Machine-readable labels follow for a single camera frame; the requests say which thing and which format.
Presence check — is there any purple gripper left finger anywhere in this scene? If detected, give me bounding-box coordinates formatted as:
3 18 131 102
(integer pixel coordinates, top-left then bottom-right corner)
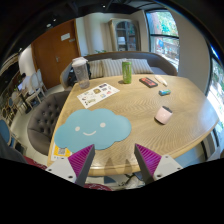
46 145 95 187

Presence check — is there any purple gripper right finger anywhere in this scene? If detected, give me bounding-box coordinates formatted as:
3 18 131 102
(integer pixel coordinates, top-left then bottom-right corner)
134 144 182 184

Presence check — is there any blue cloud mouse pad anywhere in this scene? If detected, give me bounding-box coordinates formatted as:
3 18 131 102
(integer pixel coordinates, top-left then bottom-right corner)
54 109 132 153

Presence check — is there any yellow QR code card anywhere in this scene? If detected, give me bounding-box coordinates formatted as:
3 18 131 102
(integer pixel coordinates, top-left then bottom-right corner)
51 144 72 161

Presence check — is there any grey tufted armchair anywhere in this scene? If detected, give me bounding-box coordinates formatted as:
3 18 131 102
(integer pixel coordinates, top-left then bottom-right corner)
27 91 69 155

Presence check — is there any small teal eraser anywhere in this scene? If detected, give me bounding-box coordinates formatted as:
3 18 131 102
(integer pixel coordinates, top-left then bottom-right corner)
158 89 171 96

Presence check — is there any white sticker sheet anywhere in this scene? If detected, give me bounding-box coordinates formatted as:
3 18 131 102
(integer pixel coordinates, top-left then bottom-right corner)
77 83 119 109

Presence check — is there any blue chair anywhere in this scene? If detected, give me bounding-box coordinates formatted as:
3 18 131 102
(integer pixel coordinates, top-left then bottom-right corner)
0 119 16 147

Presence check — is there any white pen-like object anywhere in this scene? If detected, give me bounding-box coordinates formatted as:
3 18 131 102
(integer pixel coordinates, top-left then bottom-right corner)
155 75 168 87

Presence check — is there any white chair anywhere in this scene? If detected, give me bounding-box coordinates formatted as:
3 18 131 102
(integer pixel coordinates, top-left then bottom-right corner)
26 73 45 106

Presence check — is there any clear plastic water bottle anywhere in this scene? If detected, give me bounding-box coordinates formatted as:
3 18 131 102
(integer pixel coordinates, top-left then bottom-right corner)
72 57 90 89

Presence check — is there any striped cushion right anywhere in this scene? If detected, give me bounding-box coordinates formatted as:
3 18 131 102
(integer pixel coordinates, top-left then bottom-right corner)
129 59 153 74

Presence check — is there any striped cushion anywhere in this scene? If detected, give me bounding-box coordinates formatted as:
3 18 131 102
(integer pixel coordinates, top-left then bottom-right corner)
101 59 123 77
89 60 103 79
129 59 153 74

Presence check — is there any grey sofa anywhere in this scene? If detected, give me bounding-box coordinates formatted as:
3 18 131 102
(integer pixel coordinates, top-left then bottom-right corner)
59 50 179 90

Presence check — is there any striped cushion left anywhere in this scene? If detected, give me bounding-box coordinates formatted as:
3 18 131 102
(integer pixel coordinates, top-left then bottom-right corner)
89 60 103 79

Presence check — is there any green drink can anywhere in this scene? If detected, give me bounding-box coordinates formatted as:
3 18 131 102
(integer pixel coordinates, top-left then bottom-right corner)
122 61 132 84

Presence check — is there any striped cushion middle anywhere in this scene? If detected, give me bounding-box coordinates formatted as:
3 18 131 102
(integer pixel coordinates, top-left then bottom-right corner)
101 59 123 77

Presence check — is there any orange wooden door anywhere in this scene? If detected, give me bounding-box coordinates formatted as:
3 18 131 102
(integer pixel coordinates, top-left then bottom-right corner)
31 19 80 88

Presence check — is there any beige glass cabinet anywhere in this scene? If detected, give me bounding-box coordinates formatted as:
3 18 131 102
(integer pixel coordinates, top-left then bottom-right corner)
108 18 140 51

